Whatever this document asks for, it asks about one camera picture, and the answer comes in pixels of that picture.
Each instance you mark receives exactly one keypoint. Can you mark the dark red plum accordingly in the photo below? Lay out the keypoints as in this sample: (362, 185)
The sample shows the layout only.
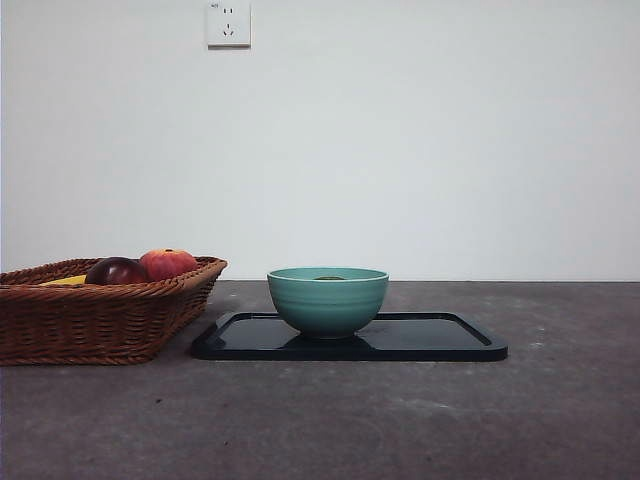
(117, 271)

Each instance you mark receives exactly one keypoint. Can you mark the yellow fruit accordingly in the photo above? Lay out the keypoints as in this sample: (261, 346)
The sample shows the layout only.
(65, 280)

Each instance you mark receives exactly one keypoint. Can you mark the brown wicker basket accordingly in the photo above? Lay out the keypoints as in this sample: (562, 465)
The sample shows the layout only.
(90, 320)

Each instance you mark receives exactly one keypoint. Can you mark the green avocado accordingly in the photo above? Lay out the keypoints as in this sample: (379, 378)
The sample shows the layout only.
(330, 277)

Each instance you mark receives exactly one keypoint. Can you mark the black rectangular tray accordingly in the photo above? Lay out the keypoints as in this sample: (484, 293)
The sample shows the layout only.
(440, 345)

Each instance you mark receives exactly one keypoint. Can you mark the white wall power socket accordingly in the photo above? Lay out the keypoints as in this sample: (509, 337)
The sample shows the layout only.
(229, 24)

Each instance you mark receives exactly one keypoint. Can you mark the teal ceramic bowl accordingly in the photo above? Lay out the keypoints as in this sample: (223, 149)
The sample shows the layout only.
(327, 307)

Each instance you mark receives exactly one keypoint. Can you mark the red orange peach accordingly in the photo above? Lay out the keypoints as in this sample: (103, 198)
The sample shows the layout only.
(170, 261)

